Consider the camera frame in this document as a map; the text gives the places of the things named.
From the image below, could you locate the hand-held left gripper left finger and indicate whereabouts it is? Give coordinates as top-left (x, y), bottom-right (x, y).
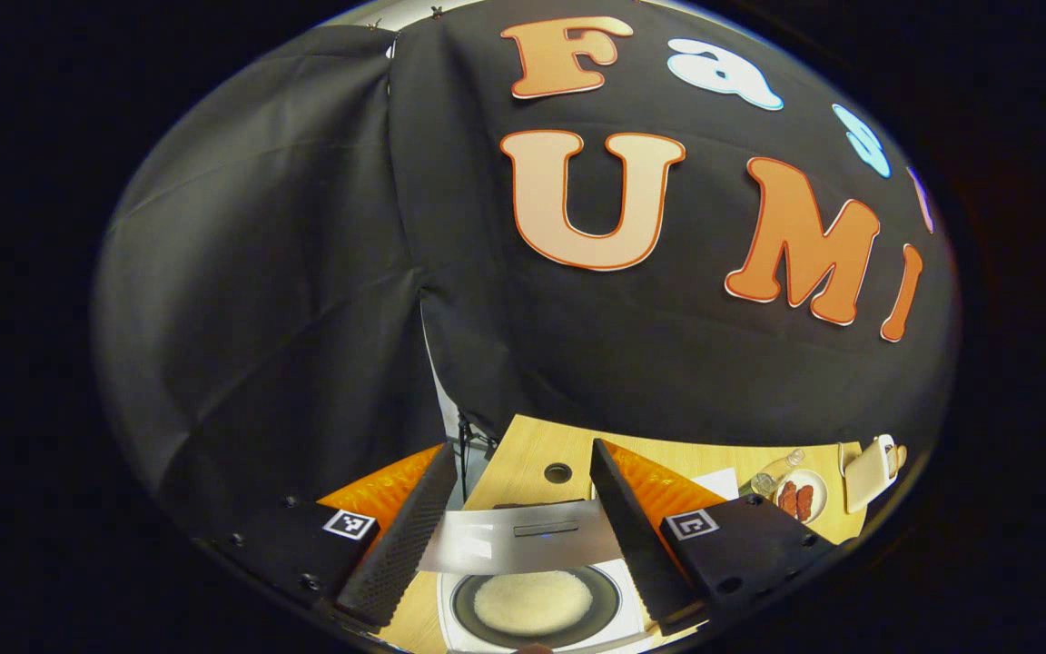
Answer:
top-left (205, 442), bottom-right (459, 628)

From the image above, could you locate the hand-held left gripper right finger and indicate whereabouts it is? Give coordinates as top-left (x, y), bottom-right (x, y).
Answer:
top-left (589, 439), bottom-right (837, 634)

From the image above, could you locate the white rice cooker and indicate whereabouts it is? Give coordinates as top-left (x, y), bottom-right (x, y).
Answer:
top-left (419, 498), bottom-right (660, 653)

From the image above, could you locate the white rice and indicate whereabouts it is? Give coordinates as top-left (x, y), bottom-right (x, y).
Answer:
top-left (473, 570), bottom-right (593, 637)

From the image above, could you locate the black tripod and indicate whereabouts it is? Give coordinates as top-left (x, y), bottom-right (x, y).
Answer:
top-left (455, 411), bottom-right (498, 479)

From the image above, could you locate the clear plastic water bottle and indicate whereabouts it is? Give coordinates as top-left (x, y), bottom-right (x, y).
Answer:
top-left (741, 449), bottom-right (805, 497)

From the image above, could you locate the white round plate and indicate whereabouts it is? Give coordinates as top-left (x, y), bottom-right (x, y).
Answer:
top-left (773, 468), bottom-right (829, 526)

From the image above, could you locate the white toaster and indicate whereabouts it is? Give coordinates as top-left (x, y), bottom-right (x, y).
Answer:
top-left (841, 434), bottom-right (907, 515)

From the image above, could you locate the black backdrop cloth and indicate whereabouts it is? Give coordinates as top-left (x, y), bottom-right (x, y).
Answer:
top-left (92, 0), bottom-right (960, 546)

